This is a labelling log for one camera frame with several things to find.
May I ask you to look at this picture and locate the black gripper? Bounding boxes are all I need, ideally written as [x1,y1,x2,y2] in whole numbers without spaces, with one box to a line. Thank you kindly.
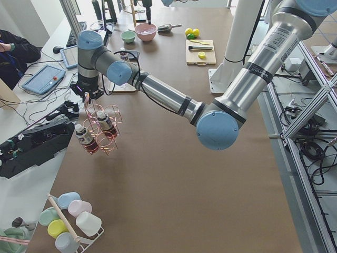
[70,79,104,103]
[142,0,152,25]

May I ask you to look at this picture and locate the copper wire bottle basket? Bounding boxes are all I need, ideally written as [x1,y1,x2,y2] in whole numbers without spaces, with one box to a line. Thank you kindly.
[80,101,123,155]

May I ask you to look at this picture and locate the tea bottle white cap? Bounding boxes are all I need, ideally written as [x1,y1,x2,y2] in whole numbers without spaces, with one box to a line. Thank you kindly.
[120,51,130,62]

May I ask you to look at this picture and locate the wooden cup tree stand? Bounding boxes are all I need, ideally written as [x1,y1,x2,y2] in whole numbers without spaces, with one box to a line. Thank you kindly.
[124,0,147,27]

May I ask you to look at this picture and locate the pink bowl of ice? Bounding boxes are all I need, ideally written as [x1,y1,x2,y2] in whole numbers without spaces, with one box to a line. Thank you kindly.
[135,23,157,42]

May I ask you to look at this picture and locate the steel ice scoop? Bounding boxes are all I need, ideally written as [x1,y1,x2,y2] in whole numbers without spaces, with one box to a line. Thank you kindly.
[157,24,182,33]

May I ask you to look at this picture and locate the green bowl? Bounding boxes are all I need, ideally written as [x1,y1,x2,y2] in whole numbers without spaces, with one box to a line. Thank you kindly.
[121,31,136,43]

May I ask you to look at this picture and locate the cream rabbit tray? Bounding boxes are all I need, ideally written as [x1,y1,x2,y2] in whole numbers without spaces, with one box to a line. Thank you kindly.
[107,82,137,93]

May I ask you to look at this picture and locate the grey folded cloth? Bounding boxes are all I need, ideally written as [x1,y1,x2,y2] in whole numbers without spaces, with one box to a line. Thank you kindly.
[127,50,140,61]

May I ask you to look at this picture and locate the blue teach pendant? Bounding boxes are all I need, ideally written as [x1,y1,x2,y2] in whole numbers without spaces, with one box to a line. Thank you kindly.
[22,65,66,95]
[60,45,78,70]

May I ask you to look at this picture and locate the steel muddler black tip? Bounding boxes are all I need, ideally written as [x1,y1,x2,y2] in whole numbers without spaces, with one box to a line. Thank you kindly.
[188,45,213,51]

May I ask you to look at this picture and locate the black computer mouse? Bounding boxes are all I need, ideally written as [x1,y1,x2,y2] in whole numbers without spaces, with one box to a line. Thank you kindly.
[53,46,63,54]

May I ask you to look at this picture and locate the black keyboard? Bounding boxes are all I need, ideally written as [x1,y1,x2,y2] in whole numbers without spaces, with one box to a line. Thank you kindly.
[66,21,87,47]

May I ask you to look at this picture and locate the yellow plastic knife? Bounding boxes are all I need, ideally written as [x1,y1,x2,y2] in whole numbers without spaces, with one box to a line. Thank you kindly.
[190,40,210,45]

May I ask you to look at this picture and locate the bamboo cutting board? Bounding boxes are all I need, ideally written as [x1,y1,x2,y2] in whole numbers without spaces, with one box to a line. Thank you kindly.
[185,40,216,65]

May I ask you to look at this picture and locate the yellow half lemon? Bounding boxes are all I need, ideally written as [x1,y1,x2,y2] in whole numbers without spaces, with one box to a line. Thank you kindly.
[198,52,206,59]

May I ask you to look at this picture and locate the black device on side table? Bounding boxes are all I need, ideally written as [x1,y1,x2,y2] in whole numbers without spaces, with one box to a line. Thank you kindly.
[1,100,80,179]

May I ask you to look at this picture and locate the seated person in black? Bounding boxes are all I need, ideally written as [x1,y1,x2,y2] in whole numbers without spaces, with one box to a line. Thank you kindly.
[1,30,41,90]

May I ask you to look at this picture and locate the blue plastic cup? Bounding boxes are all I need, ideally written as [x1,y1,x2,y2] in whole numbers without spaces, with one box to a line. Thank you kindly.
[57,192,81,209]

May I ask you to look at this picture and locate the pink plastic cup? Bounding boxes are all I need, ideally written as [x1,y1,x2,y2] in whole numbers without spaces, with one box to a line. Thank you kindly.
[67,200,92,218]

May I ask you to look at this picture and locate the green plastic cup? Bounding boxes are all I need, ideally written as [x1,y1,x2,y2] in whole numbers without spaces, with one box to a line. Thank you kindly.
[38,207,60,226]

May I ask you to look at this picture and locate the white plastic cup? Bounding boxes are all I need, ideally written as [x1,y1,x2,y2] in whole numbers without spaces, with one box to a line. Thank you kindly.
[76,211,102,237]

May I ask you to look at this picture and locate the yellow plastic cup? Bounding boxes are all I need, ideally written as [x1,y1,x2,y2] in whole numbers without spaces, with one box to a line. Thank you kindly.
[47,219,68,239]

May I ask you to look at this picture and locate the grey plastic cup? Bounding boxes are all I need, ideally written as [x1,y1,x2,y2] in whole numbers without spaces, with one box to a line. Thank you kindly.
[55,232,80,253]

